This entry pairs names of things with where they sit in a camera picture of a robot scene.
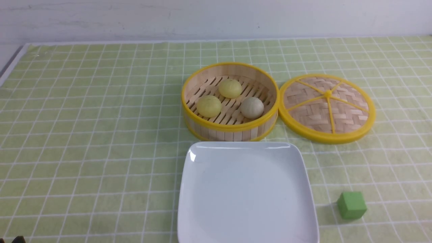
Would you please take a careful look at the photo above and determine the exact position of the yellow steamed bun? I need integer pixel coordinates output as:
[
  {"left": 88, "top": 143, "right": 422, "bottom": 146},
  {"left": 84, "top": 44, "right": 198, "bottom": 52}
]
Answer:
[
  {"left": 218, "top": 79, "right": 242, "bottom": 99},
  {"left": 196, "top": 95, "right": 222, "bottom": 117}
]

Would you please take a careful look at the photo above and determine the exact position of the beige steamed bun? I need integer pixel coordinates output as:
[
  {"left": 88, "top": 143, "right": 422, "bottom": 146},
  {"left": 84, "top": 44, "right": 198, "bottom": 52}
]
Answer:
[{"left": 240, "top": 97, "right": 264, "bottom": 119}]

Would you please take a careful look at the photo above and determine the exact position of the white square plate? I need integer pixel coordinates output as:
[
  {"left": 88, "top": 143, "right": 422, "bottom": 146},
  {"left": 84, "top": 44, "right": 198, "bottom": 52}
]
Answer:
[{"left": 177, "top": 141, "right": 320, "bottom": 243}]

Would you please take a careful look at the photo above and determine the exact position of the yellow-rimmed bamboo steamer basket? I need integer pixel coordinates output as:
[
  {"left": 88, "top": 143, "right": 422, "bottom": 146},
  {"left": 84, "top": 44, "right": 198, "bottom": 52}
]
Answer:
[{"left": 181, "top": 62, "right": 280, "bottom": 141}]

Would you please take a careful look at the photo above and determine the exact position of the woven bamboo steamer lid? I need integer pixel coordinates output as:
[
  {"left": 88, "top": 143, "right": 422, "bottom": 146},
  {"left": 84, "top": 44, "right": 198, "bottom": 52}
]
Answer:
[{"left": 278, "top": 74, "right": 376, "bottom": 144}]

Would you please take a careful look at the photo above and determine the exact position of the green checkered tablecloth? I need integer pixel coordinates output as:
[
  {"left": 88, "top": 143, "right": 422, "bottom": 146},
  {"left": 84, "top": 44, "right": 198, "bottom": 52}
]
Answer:
[{"left": 0, "top": 36, "right": 432, "bottom": 243}]

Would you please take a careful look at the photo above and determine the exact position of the green foam cube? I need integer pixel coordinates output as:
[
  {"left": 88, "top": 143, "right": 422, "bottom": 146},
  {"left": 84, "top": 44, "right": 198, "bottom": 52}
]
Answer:
[{"left": 337, "top": 192, "right": 368, "bottom": 220}]

